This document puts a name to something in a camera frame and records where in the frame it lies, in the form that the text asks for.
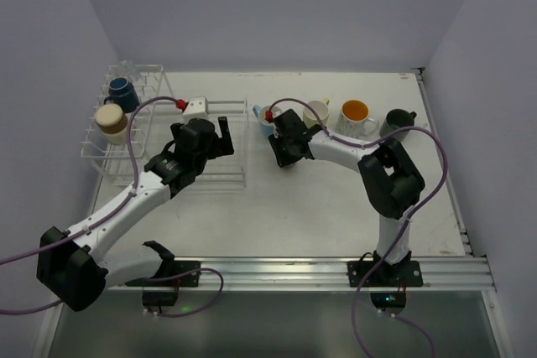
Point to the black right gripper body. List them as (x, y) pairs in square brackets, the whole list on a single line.
[(284, 148)]

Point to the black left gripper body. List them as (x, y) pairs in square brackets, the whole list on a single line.
[(216, 145)]

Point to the pale yellow mug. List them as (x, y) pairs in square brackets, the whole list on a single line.
[(316, 111)]

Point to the light blue mug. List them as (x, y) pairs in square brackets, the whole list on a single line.
[(267, 128)]

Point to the white patterned orange-inside mug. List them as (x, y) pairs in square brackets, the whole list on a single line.
[(354, 120)]

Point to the dark teal wave mug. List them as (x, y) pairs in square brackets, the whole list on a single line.
[(395, 119)]

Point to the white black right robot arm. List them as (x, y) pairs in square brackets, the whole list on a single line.
[(392, 182)]

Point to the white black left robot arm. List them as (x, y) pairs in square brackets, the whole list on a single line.
[(76, 264)]

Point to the cream brown mug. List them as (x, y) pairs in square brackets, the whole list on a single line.
[(113, 123)]

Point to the dark blue mug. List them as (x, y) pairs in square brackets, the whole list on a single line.
[(121, 92)]

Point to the clear glass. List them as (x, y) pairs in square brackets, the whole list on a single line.
[(129, 69)]

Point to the white wire dish rack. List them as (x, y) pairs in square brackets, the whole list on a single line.
[(221, 174)]

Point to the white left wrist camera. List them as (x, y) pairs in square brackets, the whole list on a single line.
[(196, 108)]

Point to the white wire plate rack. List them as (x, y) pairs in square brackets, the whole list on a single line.
[(113, 162)]

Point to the aluminium mounting rail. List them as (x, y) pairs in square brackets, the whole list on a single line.
[(330, 274)]

